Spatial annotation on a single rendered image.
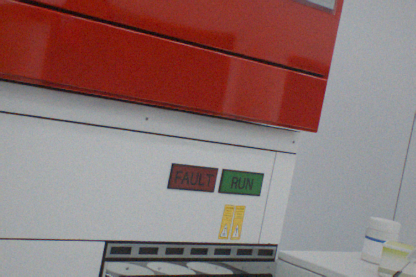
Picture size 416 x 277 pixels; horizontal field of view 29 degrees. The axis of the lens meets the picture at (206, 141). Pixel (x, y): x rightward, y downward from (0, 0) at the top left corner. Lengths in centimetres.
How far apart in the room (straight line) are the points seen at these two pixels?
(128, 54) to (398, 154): 348
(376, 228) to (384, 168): 280
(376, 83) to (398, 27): 33
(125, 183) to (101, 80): 22
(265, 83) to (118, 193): 35
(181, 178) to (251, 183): 19
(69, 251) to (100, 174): 14
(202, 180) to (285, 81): 25
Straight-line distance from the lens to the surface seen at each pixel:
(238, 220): 160
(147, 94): 133
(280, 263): 170
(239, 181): 158
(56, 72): 123
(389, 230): 180
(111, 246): 141
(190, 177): 149
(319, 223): 423
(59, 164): 131
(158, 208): 146
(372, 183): 452
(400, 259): 165
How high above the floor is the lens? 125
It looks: 3 degrees down
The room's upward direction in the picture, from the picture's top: 11 degrees clockwise
